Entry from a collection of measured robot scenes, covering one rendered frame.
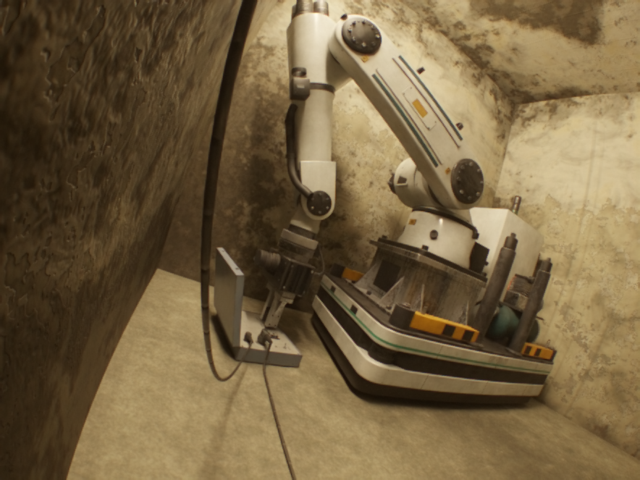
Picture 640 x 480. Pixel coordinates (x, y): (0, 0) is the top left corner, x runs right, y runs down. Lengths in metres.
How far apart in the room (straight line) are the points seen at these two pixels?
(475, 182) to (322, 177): 0.71
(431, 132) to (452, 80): 1.44
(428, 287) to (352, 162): 1.01
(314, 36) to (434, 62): 1.45
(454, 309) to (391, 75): 1.09
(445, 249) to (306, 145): 0.77
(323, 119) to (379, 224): 1.06
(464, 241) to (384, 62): 0.88
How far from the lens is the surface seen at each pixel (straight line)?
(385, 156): 2.14
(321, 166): 1.23
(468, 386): 1.46
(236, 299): 1.02
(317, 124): 1.26
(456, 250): 1.47
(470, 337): 1.35
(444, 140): 1.39
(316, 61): 1.34
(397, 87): 1.31
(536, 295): 1.65
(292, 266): 1.19
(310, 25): 1.42
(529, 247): 2.17
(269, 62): 1.98
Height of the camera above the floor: 0.54
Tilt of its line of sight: 2 degrees down
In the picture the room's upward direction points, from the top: 21 degrees clockwise
